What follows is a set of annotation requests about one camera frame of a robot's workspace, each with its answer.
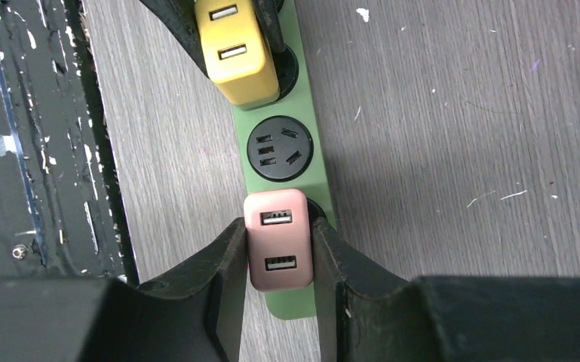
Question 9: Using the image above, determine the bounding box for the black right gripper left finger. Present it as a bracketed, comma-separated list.
[0, 218, 247, 361]

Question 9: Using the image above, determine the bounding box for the pink plug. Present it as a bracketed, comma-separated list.
[244, 189, 314, 292]

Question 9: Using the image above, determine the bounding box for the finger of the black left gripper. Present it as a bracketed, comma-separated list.
[140, 0, 208, 78]
[252, 0, 285, 54]

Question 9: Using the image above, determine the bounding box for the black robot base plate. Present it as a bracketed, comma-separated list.
[0, 1, 139, 285]

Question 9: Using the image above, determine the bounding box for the yellow plug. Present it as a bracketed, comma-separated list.
[195, 0, 280, 109]

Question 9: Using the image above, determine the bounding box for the green power strip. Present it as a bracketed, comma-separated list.
[233, 1, 336, 321]

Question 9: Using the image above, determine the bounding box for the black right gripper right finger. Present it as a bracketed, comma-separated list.
[311, 218, 580, 361]

